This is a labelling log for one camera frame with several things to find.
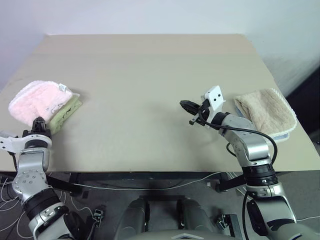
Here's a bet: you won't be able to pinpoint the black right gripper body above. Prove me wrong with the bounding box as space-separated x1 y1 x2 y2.
189 98 213 127

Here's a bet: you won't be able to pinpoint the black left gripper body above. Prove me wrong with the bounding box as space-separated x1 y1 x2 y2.
22 124 53 138

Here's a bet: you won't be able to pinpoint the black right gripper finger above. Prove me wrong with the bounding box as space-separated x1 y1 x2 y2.
183 106 200 116
179 99 201 111

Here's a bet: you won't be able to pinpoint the pink towel with white trim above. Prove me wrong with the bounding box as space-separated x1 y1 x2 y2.
7 80 74 126

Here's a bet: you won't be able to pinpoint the folded green towel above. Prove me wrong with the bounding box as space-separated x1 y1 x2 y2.
47 96 83 135

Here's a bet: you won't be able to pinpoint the folded beige towel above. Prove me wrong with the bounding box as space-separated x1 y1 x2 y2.
233 87 298 134

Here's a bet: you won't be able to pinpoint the folded light blue towel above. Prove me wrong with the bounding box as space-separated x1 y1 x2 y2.
234 104 291 144

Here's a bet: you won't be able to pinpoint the dark rounded robot leg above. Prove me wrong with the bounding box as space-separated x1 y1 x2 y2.
114 198 148 233
176 198 216 232

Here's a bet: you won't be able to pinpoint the black metal floor clamp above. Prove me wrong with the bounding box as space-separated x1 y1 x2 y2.
216 212 242 232
84 204 107 230

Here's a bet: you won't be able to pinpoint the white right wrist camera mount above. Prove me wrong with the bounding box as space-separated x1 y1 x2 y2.
200 85 227 119

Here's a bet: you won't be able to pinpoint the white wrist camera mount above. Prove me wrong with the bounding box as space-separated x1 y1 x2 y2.
200 85 227 119
0 133 53 154

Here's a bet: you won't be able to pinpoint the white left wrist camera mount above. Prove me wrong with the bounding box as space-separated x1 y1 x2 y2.
0 133 53 154

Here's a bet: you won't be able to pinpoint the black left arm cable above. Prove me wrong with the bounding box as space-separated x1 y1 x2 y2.
6 150 20 174

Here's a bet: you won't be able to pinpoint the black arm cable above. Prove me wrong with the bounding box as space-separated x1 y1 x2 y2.
199 116 279 167
6 150 20 174

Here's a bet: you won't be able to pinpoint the tangled white floor cables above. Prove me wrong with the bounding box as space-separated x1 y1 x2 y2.
0 174 28 240

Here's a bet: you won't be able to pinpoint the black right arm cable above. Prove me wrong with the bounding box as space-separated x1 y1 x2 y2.
199 116 279 167

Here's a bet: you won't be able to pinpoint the black table frame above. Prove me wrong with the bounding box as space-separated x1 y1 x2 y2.
46 171 247 197

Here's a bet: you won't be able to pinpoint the long white floor cable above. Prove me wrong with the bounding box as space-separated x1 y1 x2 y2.
71 171 222 191

